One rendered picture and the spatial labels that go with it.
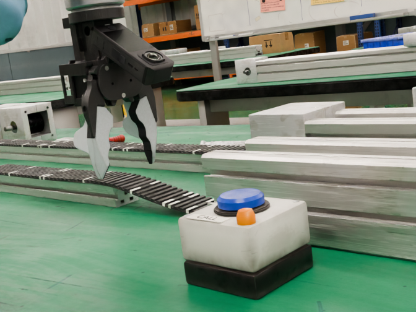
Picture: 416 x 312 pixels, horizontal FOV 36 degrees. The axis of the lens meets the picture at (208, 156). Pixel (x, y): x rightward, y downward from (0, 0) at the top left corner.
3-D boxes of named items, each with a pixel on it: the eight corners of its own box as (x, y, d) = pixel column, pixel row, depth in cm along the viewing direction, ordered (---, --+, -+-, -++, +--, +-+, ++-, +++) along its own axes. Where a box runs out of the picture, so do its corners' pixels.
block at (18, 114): (-5, 148, 162) (-11, 110, 160) (34, 138, 170) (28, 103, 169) (18, 148, 155) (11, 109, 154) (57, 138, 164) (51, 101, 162)
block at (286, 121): (245, 187, 88) (236, 117, 86) (298, 166, 96) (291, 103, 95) (299, 191, 82) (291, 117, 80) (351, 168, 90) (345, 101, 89)
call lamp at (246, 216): (233, 224, 51) (231, 209, 50) (245, 218, 52) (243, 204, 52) (247, 226, 50) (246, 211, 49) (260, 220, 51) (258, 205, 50)
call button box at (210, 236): (185, 284, 56) (174, 214, 55) (255, 248, 63) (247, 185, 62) (257, 301, 50) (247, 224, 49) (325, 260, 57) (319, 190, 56)
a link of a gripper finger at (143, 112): (142, 151, 94) (116, 95, 90) (171, 152, 90) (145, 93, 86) (128, 163, 92) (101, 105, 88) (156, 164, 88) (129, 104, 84)
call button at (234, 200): (209, 220, 55) (206, 197, 55) (239, 207, 58) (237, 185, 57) (246, 225, 52) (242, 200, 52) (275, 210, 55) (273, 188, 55)
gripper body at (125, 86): (109, 100, 91) (95, 13, 89) (150, 98, 85) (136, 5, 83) (64, 109, 86) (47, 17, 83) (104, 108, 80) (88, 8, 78)
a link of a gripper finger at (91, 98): (105, 142, 83) (113, 75, 84) (114, 142, 82) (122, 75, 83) (75, 136, 80) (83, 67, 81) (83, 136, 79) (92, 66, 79)
